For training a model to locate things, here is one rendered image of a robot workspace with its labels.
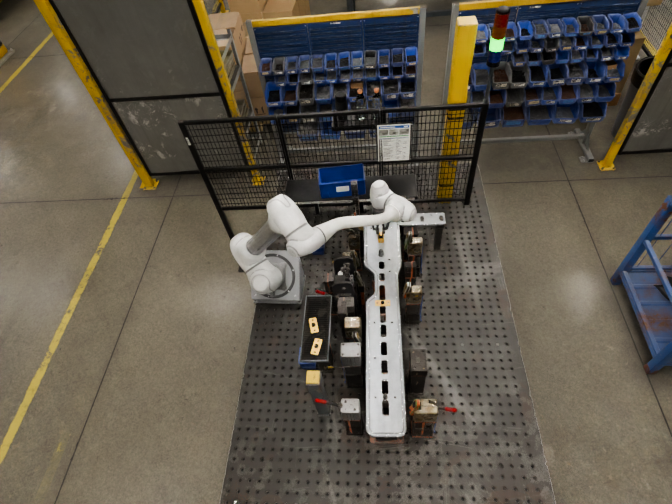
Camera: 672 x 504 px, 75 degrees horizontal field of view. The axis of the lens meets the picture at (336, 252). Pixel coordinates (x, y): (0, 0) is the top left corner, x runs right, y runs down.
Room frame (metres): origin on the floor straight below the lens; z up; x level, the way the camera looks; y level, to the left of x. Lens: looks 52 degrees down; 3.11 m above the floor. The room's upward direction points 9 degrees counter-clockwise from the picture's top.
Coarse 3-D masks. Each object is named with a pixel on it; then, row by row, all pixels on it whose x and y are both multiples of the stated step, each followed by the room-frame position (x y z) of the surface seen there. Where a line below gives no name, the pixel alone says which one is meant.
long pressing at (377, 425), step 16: (368, 240) 1.73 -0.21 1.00; (384, 240) 1.71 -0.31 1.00; (368, 256) 1.61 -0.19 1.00; (384, 256) 1.59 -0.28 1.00; (400, 256) 1.57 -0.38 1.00; (384, 272) 1.47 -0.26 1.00; (368, 304) 1.27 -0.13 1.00; (368, 320) 1.17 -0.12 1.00; (400, 320) 1.15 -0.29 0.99; (368, 336) 1.08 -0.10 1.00; (400, 336) 1.05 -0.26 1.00; (368, 352) 0.99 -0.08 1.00; (400, 352) 0.96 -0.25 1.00; (368, 368) 0.90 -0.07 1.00; (400, 368) 0.88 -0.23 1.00; (368, 384) 0.82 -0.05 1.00; (400, 384) 0.80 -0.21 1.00; (368, 400) 0.74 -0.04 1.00; (384, 400) 0.73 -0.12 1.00; (400, 400) 0.72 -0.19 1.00; (368, 416) 0.67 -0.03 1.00; (384, 416) 0.66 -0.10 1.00; (400, 416) 0.65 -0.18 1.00; (368, 432) 0.60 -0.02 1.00; (384, 432) 0.59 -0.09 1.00; (400, 432) 0.58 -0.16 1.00
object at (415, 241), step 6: (414, 240) 1.64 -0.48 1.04; (420, 240) 1.63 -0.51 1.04; (408, 246) 1.62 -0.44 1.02; (414, 246) 1.61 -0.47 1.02; (420, 246) 1.61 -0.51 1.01; (408, 252) 1.62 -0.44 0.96; (414, 252) 1.61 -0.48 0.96; (420, 252) 1.61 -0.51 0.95; (408, 258) 1.63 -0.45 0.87; (414, 258) 1.62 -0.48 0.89; (420, 264) 1.64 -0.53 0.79; (420, 270) 1.62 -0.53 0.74; (420, 276) 1.60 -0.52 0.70
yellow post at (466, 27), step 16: (464, 32) 2.22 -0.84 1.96; (464, 48) 2.22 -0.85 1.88; (464, 64) 2.22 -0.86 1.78; (464, 80) 2.22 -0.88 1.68; (448, 96) 2.28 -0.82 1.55; (464, 96) 2.21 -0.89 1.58; (448, 112) 2.23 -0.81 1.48; (448, 144) 2.22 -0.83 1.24; (448, 160) 2.22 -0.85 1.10; (448, 176) 2.22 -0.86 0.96; (448, 192) 2.22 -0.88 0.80
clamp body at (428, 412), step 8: (424, 400) 0.68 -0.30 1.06; (432, 400) 0.68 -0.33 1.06; (424, 408) 0.65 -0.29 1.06; (432, 408) 0.64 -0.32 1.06; (416, 416) 0.63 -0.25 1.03; (424, 416) 0.62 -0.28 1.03; (432, 416) 0.61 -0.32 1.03; (416, 424) 0.63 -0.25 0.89; (424, 424) 0.62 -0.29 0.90; (432, 424) 0.62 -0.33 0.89; (416, 432) 0.62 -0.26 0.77; (424, 432) 0.62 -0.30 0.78; (432, 432) 0.61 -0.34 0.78
